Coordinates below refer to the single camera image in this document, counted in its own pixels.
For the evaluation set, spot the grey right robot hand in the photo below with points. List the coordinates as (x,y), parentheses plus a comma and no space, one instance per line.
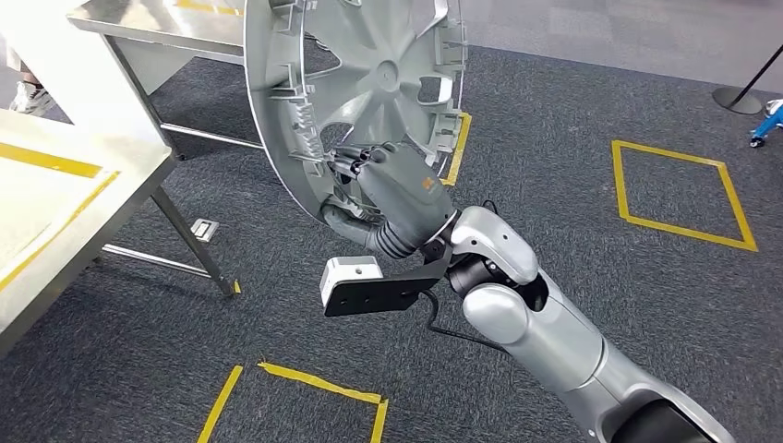
(404,189)

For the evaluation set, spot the silver plastic hubcap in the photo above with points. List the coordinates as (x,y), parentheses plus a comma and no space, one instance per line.
(385,73)

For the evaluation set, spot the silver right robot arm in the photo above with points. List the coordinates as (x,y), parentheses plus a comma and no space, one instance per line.
(550,342)

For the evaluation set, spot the steel workbench with tape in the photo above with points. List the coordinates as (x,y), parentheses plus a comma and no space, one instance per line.
(159,27)
(92,202)

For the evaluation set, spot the blue metal shelf rack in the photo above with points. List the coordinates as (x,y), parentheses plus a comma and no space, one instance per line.
(768,128)

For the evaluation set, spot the grey floor socket box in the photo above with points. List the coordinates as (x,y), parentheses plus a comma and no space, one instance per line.
(205,230)

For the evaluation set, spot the yellow floor tape square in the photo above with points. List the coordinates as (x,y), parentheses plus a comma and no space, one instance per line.
(324,384)

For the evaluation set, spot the black stanchion with round base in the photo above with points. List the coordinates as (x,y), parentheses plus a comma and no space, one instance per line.
(737,101)

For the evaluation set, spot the person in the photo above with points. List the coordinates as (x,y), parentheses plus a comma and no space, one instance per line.
(30,99)

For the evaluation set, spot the wrist camera with black bracket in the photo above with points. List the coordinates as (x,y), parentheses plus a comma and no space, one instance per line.
(367,293)

